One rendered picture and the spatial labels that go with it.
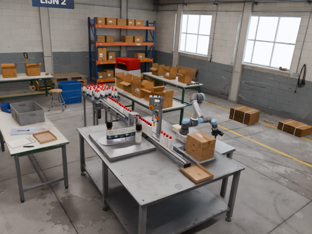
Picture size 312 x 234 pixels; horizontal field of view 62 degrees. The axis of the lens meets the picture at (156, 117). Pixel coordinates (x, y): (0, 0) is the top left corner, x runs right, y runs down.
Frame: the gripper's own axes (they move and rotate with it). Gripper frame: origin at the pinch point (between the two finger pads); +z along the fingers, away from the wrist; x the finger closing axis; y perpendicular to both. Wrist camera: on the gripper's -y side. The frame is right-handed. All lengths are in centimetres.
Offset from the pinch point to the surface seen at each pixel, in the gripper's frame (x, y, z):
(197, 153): 48, 4, -20
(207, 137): 25.5, -1.1, -28.6
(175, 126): -6, 78, 9
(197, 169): 70, -8, -19
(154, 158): 81, 47, -26
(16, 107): 111, 323, -64
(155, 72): -326, 402, 164
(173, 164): 77, 21, -23
